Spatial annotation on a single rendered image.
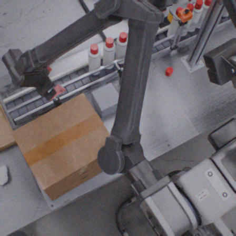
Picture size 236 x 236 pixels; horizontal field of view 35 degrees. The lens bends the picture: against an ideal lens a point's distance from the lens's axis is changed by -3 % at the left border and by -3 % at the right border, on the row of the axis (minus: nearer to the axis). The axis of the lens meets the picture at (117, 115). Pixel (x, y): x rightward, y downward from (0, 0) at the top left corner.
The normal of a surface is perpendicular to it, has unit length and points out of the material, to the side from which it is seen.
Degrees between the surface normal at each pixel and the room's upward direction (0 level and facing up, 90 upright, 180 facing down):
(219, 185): 0
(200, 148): 0
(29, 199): 0
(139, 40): 54
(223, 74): 44
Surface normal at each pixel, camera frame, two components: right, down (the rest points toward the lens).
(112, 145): -0.62, 0.15
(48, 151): 0.05, -0.36
